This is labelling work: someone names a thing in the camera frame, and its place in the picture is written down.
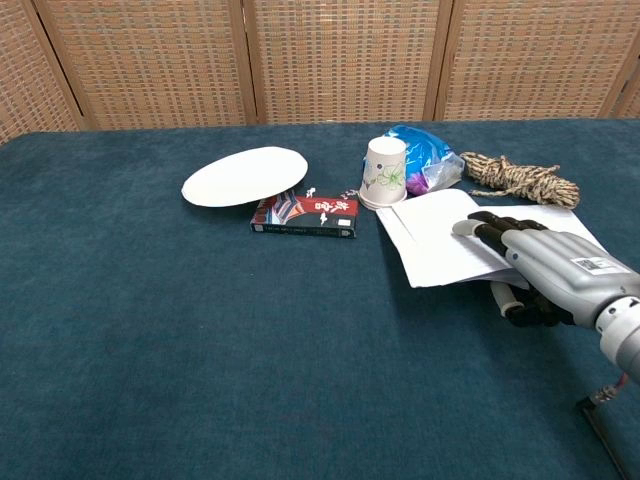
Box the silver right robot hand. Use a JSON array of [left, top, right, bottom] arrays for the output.
[[451, 210, 640, 329]]

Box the lined notebook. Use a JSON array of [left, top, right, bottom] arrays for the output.
[[375, 188, 603, 289]]

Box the blue plastic bag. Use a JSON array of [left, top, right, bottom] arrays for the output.
[[382, 124, 467, 197]]

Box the floral paper cup stack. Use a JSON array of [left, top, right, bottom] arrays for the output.
[[358, 137, 408, 211]]

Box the red and black box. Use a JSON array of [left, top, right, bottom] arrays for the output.
[[249, 187, 361, 239]]

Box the woven folding screen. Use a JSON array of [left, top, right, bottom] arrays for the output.
[[0, 0, 640, 146]]

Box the white paper plate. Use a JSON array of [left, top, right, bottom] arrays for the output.
[[180, 145, 309, 208]]

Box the teal tablecloth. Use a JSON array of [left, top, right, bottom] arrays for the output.
[[0, 116, 640, 480]]

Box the bundle of jute rope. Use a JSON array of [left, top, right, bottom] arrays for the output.
[[459, 151, 582, 207]]

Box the black cable with connector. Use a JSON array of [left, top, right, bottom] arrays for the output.
[[577, 372, 640, 480]]

